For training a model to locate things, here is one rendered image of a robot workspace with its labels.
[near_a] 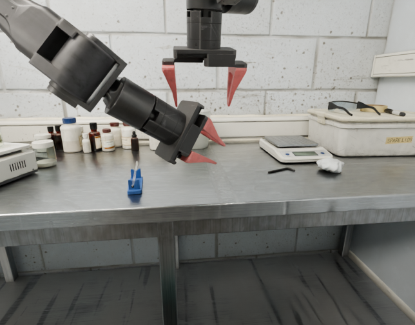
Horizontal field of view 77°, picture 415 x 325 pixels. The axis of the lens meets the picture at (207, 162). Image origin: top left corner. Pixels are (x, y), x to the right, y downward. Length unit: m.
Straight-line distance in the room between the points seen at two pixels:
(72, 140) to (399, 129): 1.19
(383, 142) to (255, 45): 0.64
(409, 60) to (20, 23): 1.26
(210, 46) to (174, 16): 0.78
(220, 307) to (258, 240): 0.43
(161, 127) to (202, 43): 0.15
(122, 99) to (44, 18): 0.12
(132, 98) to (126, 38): 0.87
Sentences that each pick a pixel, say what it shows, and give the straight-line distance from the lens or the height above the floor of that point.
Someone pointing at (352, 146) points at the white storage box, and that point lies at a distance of 1.06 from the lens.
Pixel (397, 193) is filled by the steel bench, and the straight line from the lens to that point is 0.79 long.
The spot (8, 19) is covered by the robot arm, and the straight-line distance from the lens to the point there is 0.41.
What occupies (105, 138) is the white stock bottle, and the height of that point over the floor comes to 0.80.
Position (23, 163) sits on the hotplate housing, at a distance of 0.89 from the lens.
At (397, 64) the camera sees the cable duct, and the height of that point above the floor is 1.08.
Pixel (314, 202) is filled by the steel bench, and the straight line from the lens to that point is 0.67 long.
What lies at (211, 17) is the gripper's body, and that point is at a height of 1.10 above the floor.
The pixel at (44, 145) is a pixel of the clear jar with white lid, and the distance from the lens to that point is 0.95.
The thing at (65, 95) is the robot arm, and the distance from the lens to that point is 0.37.
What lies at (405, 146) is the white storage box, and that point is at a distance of 1.18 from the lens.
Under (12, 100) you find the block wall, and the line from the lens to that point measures 1.39.
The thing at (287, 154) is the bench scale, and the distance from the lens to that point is 0.92.
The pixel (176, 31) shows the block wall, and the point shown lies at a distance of 1.22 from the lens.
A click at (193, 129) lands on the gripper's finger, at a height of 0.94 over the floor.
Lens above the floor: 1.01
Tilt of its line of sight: 17 degrees down
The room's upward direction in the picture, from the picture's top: straight up
